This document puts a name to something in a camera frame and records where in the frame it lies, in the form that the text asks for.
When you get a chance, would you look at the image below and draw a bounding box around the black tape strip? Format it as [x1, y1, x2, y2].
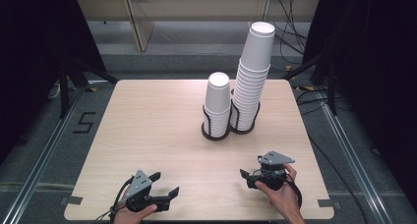
[318, 198, 342, 209]
[60, 196, 84, 206]

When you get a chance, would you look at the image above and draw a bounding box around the person's right hand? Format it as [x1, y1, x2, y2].
[255, 163, 301, 218]

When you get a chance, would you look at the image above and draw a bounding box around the left hand-held gripper cable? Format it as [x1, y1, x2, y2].
[94, 176, 136, 224]

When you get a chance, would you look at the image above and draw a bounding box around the aluminium floor rail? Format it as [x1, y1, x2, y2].
[316, 89, 417, 224]
[0, 83, 90, 224]

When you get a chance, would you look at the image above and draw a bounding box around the black curtain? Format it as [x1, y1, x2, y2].
[303, 0, 417, 213]
[0, 0, 106, 163]

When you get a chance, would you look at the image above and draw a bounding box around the light wooden shelf unit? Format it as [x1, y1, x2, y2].
[76, 0, 321, 53]

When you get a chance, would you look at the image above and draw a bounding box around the black metal stand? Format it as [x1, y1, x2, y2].
[58, 57, 119, 120]
[281, 50, 338, 116]

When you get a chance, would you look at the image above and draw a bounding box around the tall stack of white cups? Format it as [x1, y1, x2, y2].
[229, 21, 275, 132]

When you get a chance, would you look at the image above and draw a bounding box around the long black floor cable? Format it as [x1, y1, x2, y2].
[295, 87, 370, 224]

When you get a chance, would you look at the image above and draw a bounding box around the person's left hand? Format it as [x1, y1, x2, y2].
[112, 202, 158, 224]

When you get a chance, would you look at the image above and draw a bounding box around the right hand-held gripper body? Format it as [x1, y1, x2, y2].
[254, 150, 295, 191]

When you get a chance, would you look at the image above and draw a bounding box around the bundle of black cables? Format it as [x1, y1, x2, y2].
[265, 0, 310, 59]

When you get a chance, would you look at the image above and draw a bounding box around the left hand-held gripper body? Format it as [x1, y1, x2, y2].
[126, 169, 171, 213]

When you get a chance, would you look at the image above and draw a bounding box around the black wire cup holder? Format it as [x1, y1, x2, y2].
[201, 97, 262, 141]

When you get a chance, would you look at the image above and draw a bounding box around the right hand-held gripper cable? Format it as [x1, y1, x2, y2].
[284, 173, 303, 209]

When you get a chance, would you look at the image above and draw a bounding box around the short stack of white cups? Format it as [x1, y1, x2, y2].
[203, 72, 232, 139]

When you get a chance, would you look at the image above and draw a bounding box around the hand-held gripper cable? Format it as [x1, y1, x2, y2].
[284, 173, 303, 209]
[94, 176, 136, 224]

